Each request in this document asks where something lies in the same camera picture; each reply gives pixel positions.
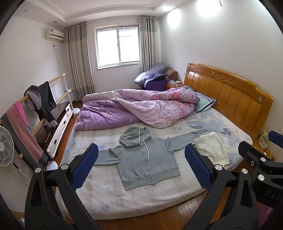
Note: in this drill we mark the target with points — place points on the purple cloth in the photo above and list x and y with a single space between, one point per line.
155 84

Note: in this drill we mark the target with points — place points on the white air conditioner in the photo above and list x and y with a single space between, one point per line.
53 34

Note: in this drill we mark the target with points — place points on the blue bedding pile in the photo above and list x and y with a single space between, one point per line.
152 69

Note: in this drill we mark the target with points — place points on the wooden nightstand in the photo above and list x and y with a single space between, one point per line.
174 86
265 152

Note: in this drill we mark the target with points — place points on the white framed window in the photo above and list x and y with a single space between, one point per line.
118 46

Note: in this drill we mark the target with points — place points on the grey zip hoodie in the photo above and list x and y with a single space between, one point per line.
143 161

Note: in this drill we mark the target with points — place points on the purple floral quilt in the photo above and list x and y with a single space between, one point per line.
137 106

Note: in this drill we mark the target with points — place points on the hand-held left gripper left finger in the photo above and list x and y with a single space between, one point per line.
85 163

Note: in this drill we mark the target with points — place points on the black white low cabinet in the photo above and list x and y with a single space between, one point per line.
59 123

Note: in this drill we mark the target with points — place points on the grey striped curtain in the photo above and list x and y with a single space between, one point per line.
80 64
149 44

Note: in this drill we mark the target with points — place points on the brown striped towel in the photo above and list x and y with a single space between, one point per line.
24 137

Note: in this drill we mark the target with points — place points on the wooden double bar rack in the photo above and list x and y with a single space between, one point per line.
59 76

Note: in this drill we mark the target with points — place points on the dark hanging jacket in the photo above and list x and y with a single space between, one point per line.
47 99

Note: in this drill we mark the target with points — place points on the cream white pants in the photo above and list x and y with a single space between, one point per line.
212 147

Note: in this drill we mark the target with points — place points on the yellow box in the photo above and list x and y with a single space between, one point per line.
263 138

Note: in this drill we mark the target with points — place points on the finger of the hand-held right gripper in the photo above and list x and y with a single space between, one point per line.
276 136
254 158

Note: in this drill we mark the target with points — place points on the white standing fan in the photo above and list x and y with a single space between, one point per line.
5 147

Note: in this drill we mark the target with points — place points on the brown armchair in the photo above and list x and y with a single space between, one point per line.
173 74

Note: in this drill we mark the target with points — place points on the pink towel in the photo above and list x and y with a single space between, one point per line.
21 112

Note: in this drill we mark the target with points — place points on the wooden bed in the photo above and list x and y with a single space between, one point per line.
234 97

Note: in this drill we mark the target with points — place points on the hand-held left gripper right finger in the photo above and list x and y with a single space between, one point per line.
196 165

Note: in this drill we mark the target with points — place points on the teal striped pillow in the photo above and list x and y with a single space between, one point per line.
205 102

